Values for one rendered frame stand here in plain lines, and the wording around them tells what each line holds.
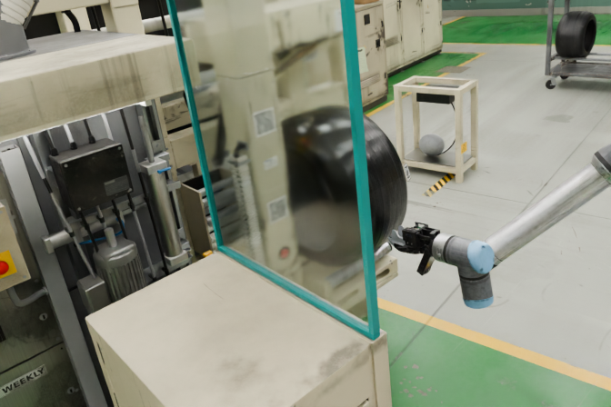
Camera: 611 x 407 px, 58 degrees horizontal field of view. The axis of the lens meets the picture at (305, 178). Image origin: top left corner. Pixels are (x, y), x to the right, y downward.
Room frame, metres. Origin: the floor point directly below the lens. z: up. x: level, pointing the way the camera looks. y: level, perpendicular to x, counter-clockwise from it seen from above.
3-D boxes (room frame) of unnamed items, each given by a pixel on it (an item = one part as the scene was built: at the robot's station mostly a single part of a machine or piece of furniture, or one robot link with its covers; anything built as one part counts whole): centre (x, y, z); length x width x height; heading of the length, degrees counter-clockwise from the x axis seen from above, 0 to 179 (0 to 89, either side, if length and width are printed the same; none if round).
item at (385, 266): (1.68, -0.14, 0.84); 0.36 x 0.09 x 0.06; 129
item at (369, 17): (6.75, -0.71, 0.62); 0.91 x 0.58 x 1.25; 138
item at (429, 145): (4.47, -1.17, 0.40); 0.60 x 0.35 x 0.80; 48
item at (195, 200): (1.95, 0.36, 1.05); 0.20 x 0.15 x 0.30; 129
